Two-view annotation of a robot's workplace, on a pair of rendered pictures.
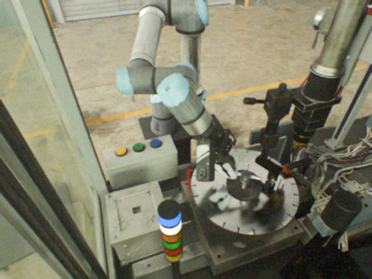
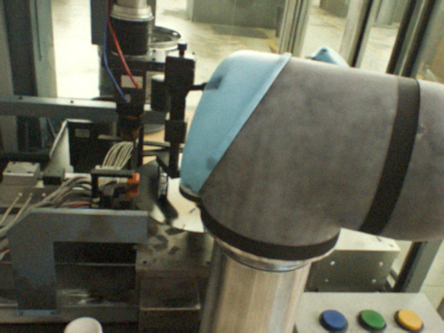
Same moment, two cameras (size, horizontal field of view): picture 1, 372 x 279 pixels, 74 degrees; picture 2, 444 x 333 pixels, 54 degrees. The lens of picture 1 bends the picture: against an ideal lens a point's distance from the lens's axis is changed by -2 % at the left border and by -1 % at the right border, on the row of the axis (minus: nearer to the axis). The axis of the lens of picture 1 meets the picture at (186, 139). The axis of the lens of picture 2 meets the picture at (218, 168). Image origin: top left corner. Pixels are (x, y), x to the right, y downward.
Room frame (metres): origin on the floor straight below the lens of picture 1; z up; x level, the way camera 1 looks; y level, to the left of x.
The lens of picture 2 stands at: (1.31, -0.03, 1.47)
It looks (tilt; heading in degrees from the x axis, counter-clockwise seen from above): 29 degrees down; 188
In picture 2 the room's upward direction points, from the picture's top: 8 degrees clockwise
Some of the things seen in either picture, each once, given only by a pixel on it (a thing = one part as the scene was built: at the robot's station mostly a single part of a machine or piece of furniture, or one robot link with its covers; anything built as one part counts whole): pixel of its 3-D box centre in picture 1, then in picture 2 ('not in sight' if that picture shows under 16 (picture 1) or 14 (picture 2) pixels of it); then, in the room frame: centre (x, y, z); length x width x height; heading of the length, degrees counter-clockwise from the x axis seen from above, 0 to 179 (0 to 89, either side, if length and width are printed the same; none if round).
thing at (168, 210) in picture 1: (169, 213); not in sight; (0.27, 0.04, 1.14); 0.05 x 0.04 x 0.03; 18
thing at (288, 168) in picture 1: (295, 169); (114, 184); (0.55, -0.36, 0.95); 0.10 x 0.03 x 0.07; 108
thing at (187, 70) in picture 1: (176, 81); not in sight; (0.63, 0.02, 1.24); 0.11 x 0.11 x 0.08; 86
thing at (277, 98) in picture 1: (274, 118); (178, 94); (0.53, -0.24, 1.17); 0.06 x 0.05 x 0.20; 99
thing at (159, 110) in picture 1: (164, 100); not in sight; (1.04, 0.11, 0.91); 0.13 x 0.12 x 0.14; 86
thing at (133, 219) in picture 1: (139, 221); (338, 250); (0.44, 0.16, 0.82); 0.18 x 0.18 x 0.15; 18
